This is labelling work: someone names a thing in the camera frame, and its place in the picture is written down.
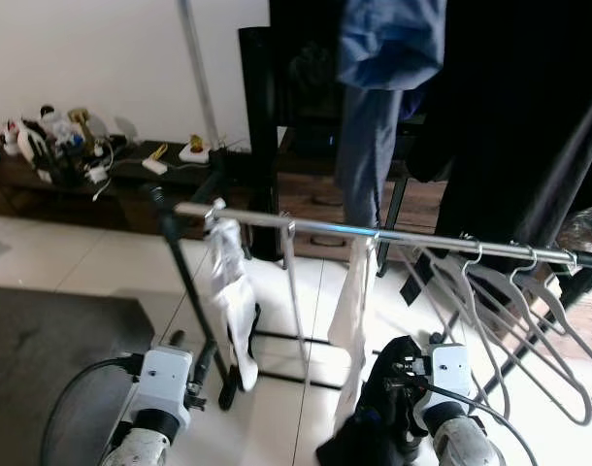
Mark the black garment with blue print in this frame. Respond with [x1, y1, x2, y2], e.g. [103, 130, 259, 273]
[315, 335, 435, 466]

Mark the white garment with grey lining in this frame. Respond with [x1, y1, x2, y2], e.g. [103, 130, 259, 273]
[207, 199, 263, 391]

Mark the white printed t-shirt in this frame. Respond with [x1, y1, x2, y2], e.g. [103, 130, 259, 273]
[327, 233, 379, 433]

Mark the grey fabric ottoman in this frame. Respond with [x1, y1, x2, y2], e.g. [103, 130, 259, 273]
[0, 284, 159, 466]

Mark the dark wooden sideboard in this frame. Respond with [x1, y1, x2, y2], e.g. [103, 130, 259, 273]
[0, 141, 253, 234]

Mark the gold figurine on white base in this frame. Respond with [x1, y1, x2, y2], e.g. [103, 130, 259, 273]
[178, 134, 212, 164]

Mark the brown wooden drawer chest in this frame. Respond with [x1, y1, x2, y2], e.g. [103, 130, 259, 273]
[277, 175, 447, 258]

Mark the silver metal pole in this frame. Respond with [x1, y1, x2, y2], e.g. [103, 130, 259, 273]
[176, 0, 224, 161]

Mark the black hanging garment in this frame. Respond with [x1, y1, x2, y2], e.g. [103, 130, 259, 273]
[412, 0, 592, 255]

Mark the blue denim shirt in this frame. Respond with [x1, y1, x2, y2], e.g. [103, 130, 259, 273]
[335, 0, 449, 232]

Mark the black clothes rack frame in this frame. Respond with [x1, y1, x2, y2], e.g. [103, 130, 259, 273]
[146, 146, 592, 411]

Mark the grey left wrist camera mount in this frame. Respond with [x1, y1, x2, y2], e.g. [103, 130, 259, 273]
[129, 345, 196, 436]

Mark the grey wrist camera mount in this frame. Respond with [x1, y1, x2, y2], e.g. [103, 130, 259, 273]
[129, 345, 196, 436]
[424, 342, 475, 433]

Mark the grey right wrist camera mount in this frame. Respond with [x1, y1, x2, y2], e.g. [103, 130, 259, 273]
[424, 342, 475, 433]

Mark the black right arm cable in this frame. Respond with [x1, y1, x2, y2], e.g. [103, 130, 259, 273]
[412, 379, 540, 466]

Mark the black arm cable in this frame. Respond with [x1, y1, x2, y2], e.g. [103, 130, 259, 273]
[39, 354, 144, 466]
[412, 379, 540, 466]

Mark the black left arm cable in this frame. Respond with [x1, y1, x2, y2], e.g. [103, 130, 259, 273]
[39, 354, 144, 466]

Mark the chrome clothes rail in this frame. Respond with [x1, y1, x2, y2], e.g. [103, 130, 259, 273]
[173, 199, 592, 268]

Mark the black wardrobe frame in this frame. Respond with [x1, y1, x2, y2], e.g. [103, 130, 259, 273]
[238, 0, 345, 263]

